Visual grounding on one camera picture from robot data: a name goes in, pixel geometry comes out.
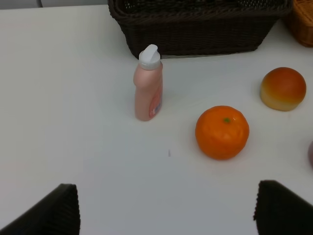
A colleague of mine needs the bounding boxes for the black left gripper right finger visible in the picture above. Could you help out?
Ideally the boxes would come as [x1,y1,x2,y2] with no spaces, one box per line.
[253,180,313,235]

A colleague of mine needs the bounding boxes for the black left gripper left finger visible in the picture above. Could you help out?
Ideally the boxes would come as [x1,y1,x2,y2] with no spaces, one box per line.
[0,184,81,235]

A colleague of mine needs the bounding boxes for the pink bottle white cap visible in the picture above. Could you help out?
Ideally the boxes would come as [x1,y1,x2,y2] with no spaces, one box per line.
[133,44,163,121]

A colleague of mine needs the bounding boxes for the purple translucent cup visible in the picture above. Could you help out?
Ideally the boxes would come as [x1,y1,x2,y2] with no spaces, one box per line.
[308,142,313,168]

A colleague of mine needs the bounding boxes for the orange mandarin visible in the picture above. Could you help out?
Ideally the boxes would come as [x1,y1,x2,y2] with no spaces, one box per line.
[195,106,249,161]

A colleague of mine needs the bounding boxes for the round bread bun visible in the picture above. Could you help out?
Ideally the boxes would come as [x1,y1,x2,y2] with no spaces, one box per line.
[260,67,307,112]

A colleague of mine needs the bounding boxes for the light orange wicker basket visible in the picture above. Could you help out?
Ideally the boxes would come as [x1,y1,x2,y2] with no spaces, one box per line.
[284,0,313,47]

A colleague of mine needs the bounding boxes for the dark brown wicker basket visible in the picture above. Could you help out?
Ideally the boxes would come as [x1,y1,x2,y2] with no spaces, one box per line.
[108,0,293,57]

